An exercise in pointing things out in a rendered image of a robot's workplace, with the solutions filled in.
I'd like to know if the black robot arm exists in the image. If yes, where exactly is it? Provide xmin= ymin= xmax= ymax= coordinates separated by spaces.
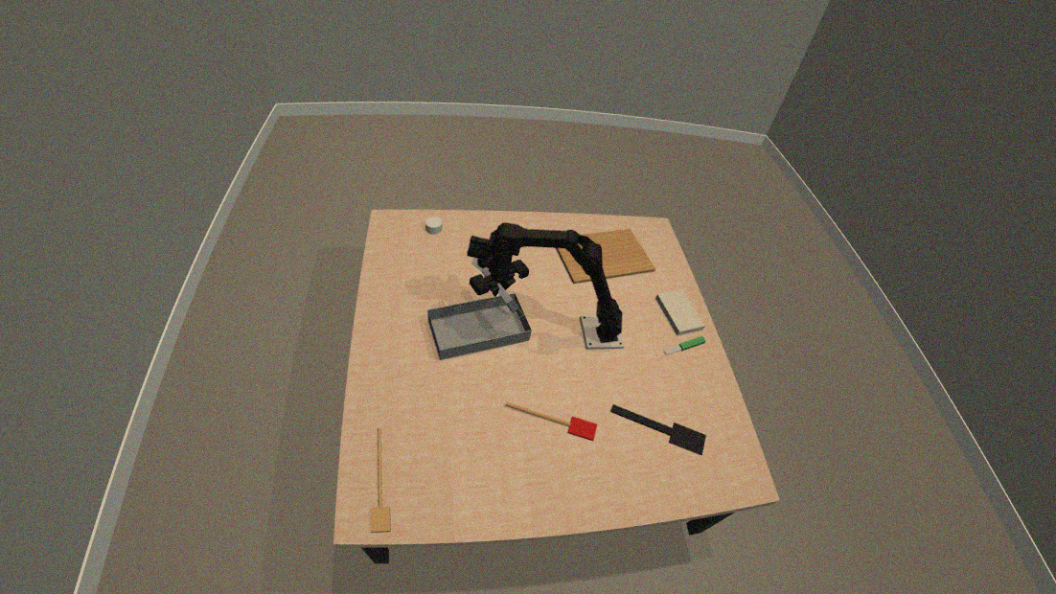
xmin=467 ymin=223 xmax=623 ymax=344

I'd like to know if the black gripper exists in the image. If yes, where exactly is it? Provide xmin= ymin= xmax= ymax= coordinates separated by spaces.
xmin=469 ymin=259 xmax=529 ymax=297

